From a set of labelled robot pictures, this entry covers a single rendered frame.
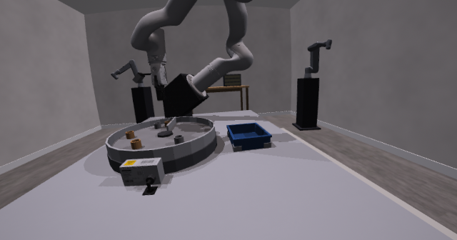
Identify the blue shallow tray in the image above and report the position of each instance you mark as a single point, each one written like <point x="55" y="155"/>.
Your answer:
<point x="248" y="136"/>

